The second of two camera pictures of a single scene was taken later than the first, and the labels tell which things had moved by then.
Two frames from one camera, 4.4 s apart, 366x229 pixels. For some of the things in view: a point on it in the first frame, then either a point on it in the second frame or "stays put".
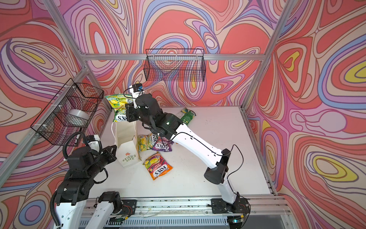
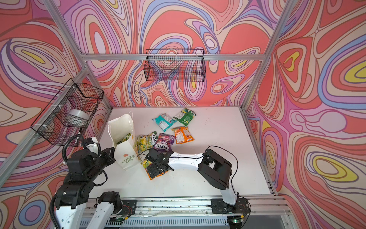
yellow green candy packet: (145, 142) stays put
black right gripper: (131, 109) → (156, 172)
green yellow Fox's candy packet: (118, 101) → (125, 138)
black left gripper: (111, 156) stays put
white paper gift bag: (127, 150) stays put
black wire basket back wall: (175, 65) stays put
